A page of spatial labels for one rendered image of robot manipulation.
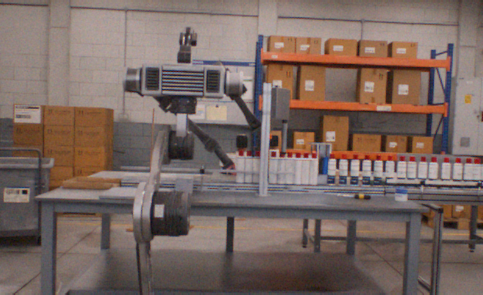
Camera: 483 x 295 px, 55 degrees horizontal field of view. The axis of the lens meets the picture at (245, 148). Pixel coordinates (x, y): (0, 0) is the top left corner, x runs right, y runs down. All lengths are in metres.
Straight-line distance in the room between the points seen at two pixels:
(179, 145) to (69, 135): 3.98
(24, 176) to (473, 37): 6.76
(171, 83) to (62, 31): 5.63
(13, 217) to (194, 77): 3.00
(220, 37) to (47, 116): 2.89
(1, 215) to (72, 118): 1.77
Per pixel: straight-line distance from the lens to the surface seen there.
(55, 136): 6.17
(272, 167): 2.89
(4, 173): 4.78
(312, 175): 2.93
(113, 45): 7.61
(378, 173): 3.03
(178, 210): 1.80
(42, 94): 7.86
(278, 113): 2.74
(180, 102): 2.25
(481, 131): 7.96
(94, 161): 6.09
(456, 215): 6.58
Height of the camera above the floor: 1.25
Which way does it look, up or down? 3 degrees down
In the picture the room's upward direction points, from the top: 2 degrees clockwise
